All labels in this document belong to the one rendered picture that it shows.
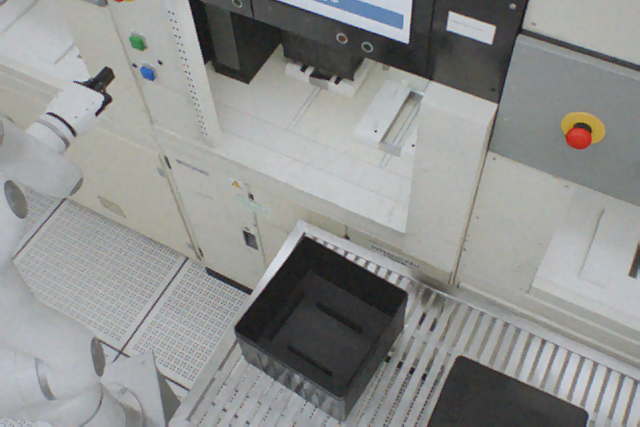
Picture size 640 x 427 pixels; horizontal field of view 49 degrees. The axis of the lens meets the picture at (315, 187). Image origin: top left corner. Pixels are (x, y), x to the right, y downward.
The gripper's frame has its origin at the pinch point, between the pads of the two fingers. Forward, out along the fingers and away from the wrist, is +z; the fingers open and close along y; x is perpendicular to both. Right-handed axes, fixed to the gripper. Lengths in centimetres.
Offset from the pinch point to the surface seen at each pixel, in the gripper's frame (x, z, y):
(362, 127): -30, 34, 46
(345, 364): -43, -20, 69
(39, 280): -120, -19, -61
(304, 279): -43, -5, 50
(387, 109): -30, 43, 49
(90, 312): -120, -20, -35
